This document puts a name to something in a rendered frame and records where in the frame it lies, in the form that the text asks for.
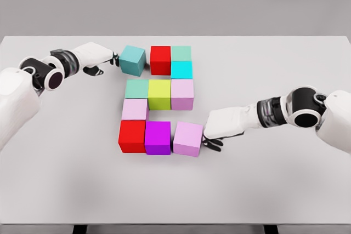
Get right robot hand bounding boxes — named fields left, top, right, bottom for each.
left=202, top=107, right=252, bottom=152

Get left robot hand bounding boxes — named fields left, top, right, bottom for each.
left=73, top=42, right=120, bottom=77

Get light pink cube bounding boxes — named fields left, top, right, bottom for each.
left=172, top=121, right=204, bottom=158
left=170, top=78, right=195, bottom=111
left=121, top=98, right=150, bottom=122

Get teal cube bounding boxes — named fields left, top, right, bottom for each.
left=118, top=44, right=146, bottom=77

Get mint green cube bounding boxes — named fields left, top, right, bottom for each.
left=171, top=45, right=193, bottom=62
left=124, top=79, right=150, bottom=100

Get magenta purple cube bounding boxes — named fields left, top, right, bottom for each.
left=144, top=121, right=172, bottom=156

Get cyan cube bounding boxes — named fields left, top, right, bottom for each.
left=170, top=60, right=194, bottom=80

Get red cube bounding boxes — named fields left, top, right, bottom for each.
left=149, top=45, right=172, bottom=76
left=118, top=119, right=147, bottom=154

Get yellow-green cube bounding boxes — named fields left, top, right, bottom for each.
left=148, top=79, right=172, bottom=111

